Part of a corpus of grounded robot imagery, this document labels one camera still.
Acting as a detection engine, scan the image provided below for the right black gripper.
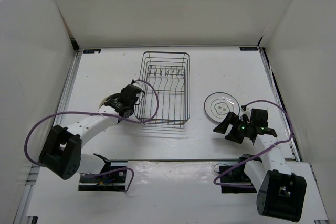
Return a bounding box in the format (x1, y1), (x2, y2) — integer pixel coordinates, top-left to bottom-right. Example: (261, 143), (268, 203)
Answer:
(213, 112), (253, 144)

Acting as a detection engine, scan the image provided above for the white plate with dark rim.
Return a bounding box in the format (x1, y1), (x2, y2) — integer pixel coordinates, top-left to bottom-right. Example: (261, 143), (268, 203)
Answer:
(204, 92), (240, 123)

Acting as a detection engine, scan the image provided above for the teal patterned plate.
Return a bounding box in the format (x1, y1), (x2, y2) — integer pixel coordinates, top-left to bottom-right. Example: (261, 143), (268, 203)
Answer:
(99, 95), (115, 108)

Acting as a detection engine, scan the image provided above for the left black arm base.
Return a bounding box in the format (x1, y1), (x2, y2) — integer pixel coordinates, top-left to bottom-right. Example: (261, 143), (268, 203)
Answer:
(78, 166), (127, 192)

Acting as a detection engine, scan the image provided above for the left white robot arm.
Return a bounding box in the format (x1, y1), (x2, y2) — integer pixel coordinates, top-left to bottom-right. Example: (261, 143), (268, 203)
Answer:
(39, 81), (143, 182)

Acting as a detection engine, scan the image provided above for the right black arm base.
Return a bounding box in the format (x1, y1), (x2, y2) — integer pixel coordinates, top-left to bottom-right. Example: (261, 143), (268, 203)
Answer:
(213, 162), (256, 194)

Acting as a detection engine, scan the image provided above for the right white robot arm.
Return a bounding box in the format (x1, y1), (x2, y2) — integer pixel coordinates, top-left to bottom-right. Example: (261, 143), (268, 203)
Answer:
(213, 109), (307, 222)

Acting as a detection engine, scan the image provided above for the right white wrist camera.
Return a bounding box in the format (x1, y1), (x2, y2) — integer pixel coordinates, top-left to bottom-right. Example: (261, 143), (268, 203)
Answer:
(241, 105), (251, 122)

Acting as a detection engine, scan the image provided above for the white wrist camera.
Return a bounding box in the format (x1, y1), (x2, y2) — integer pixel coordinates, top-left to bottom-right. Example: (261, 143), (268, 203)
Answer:
(241, 105), (251, 122)
(131, 80), (145, 90)

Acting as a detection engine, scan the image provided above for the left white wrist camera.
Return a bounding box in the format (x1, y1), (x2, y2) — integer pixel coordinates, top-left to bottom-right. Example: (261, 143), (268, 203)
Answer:
(131, 80), (145, 90)

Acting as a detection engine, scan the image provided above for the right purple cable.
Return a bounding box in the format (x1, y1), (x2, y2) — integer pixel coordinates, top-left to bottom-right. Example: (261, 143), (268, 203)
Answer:
(212, 100), (295, 190)

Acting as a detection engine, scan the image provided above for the wire dish rack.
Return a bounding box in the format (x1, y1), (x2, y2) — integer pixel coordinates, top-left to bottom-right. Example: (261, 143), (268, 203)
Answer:
(135, 51), (190, 126)

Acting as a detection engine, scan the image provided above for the left aluminium frame rail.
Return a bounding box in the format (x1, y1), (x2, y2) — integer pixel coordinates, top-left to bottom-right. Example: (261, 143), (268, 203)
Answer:
(13, 49), (79, 223)

